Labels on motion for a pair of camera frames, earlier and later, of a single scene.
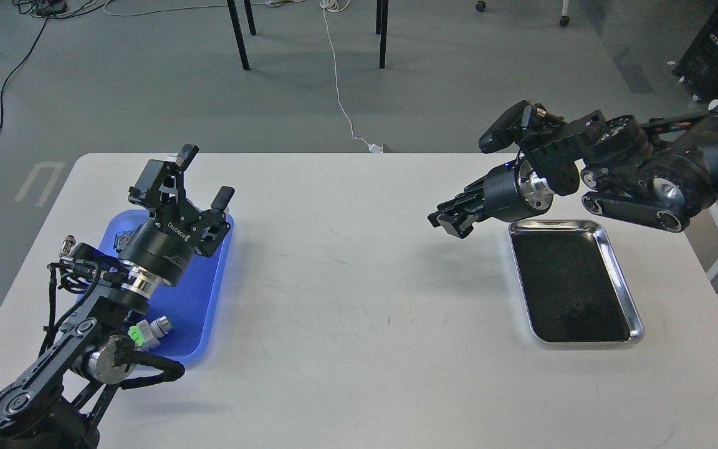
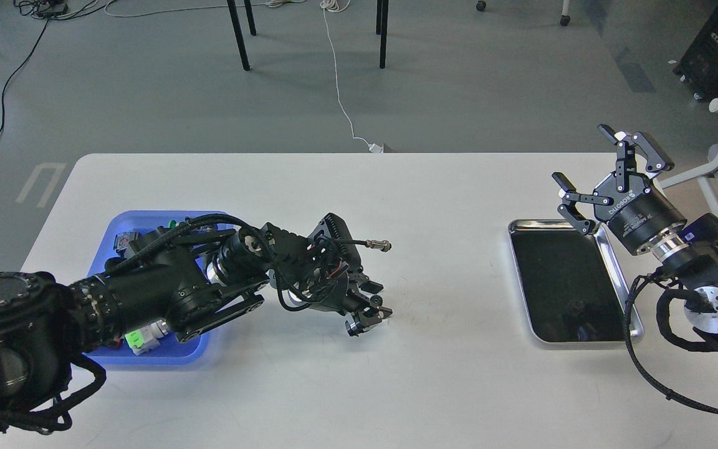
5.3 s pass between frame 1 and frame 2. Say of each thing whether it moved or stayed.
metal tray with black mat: stayed
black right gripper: moved
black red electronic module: stayed
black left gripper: moved
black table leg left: stayed
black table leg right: stayed
